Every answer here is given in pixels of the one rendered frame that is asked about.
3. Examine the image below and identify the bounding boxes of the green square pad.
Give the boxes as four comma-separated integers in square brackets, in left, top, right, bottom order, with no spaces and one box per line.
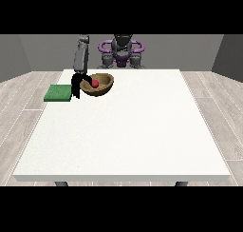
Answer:
[43,85,73,103]

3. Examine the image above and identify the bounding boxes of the brown wooden bowl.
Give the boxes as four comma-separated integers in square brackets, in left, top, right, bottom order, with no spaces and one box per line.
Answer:
[79,72,115,97]

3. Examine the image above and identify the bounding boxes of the grey robot trunk purple rings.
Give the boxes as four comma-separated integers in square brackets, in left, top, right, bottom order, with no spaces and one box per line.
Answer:
[97,34,147,70]

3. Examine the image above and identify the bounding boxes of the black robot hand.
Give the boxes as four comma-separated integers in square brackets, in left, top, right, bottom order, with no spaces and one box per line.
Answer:
[70,71,93,100]

